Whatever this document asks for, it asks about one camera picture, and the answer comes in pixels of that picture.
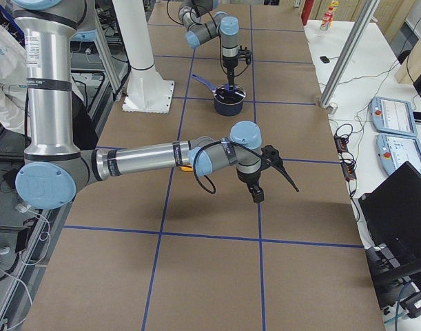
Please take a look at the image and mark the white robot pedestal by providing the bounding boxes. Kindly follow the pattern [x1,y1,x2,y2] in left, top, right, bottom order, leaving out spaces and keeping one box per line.
[112,0,174,114]

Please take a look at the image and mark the black laptop monitor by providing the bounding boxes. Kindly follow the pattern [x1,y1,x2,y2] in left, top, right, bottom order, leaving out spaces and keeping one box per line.
[358,161,421,257]

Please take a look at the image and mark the glass lid blue knob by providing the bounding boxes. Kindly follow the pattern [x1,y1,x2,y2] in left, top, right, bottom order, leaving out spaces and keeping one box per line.
[214,85,246,105]

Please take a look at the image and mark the red plastic bottle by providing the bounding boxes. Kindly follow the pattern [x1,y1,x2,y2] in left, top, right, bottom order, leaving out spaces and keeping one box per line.
[320,1,340,31]

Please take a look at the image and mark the person in white coat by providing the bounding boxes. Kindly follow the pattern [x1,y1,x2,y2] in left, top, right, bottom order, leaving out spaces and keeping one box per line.
[0,25,27,134]

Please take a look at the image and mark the lower teach pendant tablet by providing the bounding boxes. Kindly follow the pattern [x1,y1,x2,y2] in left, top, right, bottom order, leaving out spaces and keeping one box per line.
[376,133,421,175]

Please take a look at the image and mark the yellow corn cob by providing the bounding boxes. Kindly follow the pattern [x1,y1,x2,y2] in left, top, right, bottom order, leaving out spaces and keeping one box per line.
[180,166,193,172]

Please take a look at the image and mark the small black square sensor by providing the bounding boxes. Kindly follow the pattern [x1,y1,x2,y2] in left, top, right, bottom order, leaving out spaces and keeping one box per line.
[320,56,330,63]

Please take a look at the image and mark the upper teach pendant tablet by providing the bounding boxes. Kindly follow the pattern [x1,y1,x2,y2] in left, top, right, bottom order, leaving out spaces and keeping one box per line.
[368,97,418,137]

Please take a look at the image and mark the dark blue saucepan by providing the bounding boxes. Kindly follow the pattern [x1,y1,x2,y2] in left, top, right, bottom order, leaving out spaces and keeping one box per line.
[191,74,246,117]

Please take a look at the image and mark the aluminium frame post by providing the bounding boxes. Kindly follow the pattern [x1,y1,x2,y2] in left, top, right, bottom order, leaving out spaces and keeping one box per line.
[318,0,380,114]

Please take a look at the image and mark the teach pendant tablet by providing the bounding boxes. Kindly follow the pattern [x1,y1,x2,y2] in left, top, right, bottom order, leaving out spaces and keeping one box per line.
[376,133,421,175]
[368,97,418,137]

